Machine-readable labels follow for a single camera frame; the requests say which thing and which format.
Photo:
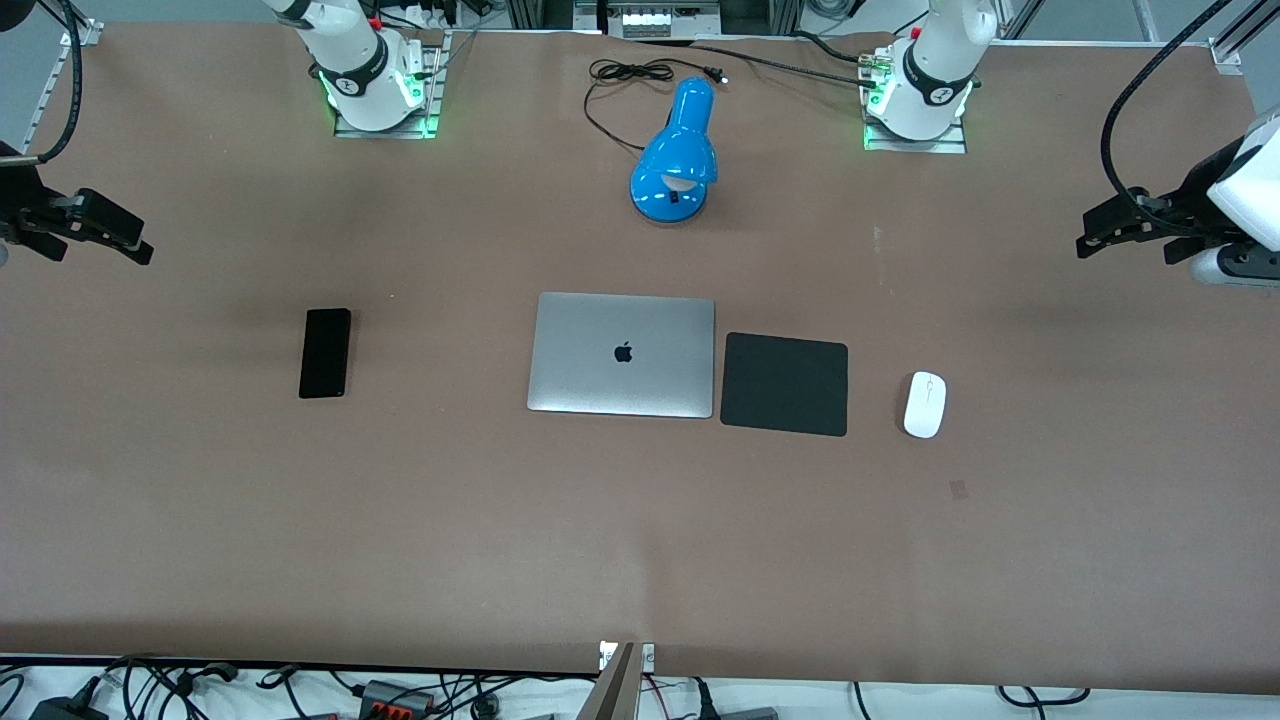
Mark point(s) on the brown camera mast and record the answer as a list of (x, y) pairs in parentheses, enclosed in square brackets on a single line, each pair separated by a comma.
[(618, 690)]

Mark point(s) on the black mouse pad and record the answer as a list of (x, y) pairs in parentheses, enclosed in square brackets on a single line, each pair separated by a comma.
[(783, 385)]

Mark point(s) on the black power adapter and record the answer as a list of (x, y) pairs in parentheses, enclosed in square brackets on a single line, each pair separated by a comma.
[(70, 709)]

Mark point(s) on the silver closed laptop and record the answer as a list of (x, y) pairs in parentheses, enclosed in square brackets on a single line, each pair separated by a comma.
[(620, 375)]

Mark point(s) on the metal mast bracket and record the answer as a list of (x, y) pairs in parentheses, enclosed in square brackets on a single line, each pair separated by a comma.
[(647, 657)]

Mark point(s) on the blue desk lamp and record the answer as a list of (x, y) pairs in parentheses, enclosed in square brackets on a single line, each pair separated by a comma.
[(675, 160)]

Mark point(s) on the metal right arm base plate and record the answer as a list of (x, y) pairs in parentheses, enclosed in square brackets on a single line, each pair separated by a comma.
[(432, 90)]

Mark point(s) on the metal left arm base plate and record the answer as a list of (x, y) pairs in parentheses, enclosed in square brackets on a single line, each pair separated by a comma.
[(915, 146)]

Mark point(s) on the white computer mouse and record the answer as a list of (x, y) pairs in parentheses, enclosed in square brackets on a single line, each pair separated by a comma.
[(925, 405)]

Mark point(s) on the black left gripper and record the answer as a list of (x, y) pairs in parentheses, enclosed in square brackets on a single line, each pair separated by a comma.
[(1193, 201)]

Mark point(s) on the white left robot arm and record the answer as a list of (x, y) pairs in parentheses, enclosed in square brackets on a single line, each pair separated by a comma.
[(930, 90)]

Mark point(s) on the black orange connector block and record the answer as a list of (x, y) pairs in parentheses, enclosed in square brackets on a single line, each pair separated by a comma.
[(395, 698)]

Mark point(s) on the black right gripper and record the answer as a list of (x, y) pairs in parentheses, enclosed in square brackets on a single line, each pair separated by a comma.
[(20, 210)]

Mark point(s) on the grey box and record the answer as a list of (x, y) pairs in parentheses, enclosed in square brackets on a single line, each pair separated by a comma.
[(748, 714)]

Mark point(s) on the white power strip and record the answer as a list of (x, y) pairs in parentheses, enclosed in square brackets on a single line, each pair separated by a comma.
[(650, 22)]

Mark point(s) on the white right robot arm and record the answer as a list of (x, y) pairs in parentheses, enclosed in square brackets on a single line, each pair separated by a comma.
[(360, 80)]

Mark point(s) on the perforated metal rail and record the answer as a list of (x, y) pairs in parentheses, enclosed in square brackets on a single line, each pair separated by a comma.
[(45, 95)]

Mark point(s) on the black smartphone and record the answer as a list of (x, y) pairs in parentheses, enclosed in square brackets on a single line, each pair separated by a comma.
[(325, 353)]

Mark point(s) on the metal corner bracket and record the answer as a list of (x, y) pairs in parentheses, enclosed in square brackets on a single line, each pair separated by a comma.
[(1226, 55), (82, 32)]

